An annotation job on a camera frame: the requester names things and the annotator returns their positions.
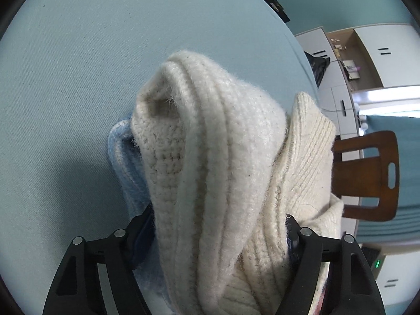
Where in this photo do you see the brown wooden chair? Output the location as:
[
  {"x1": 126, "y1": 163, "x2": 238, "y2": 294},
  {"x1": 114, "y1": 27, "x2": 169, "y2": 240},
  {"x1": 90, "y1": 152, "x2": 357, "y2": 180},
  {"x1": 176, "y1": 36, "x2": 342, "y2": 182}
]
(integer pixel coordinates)
[{"x1": 331, "y1": 130, "x2": 400, "y2": 222}]

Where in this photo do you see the black plastic bag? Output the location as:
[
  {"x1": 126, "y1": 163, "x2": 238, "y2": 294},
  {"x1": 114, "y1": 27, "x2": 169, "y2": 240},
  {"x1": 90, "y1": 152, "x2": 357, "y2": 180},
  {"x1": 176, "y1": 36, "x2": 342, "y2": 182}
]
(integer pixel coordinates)
[{"x1": 303, "y1": 51, "x2": 331, "y2": 86}]

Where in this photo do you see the bed with blue sheet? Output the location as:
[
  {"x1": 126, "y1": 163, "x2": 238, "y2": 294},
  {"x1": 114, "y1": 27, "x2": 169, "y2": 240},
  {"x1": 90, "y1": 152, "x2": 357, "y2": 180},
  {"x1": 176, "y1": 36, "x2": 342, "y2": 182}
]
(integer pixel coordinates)
[{"x1": 0, "y1": 0, "x2": 320, "y2": 315}]

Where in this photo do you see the cream and blue knit sweater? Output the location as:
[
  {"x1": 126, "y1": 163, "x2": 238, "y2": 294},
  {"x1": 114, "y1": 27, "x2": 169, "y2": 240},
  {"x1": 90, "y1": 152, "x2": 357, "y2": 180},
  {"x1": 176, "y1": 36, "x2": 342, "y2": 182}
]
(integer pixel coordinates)
[{"x1": 108, "y1": 50, "x2": 344, "y2": 315}]

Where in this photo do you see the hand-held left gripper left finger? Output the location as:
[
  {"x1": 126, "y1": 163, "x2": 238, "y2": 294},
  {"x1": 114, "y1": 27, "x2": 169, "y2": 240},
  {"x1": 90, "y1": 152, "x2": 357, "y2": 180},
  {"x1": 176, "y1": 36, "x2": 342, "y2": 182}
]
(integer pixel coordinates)
[{"x1": 42, "y1": 203, "x2": 155, "y2": 315}]

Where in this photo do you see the black device with green light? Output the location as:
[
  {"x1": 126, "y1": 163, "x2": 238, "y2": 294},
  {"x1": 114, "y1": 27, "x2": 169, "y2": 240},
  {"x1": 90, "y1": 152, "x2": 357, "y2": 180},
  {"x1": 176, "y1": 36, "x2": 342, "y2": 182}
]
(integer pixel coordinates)
[{"x1": 361, "y1": 245, "x2": 383, "y2": 279}]

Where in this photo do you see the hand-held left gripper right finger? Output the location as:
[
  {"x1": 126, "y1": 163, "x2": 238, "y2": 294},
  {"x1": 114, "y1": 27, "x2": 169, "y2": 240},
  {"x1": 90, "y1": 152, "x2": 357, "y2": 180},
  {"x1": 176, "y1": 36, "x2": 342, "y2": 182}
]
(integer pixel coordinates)
[{"x1": 276, "y1": 216, "x2": 386, "y2": 315}]

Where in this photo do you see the small purple-white box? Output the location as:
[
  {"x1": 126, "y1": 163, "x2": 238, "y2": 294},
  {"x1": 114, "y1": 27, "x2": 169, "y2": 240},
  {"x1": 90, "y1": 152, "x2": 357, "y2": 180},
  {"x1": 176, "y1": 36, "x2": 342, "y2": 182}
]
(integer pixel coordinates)
[{"x1": 342, "y1": 60, "x2": 361, "y2": 80}]

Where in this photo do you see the white cabinet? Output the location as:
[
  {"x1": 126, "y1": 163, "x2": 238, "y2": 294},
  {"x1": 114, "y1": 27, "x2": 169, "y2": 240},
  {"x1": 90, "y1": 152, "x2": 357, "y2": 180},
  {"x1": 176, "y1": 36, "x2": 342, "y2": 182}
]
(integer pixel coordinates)
[{"x1": 293, "y1": 23, "x2": 420, "y2": 306}]

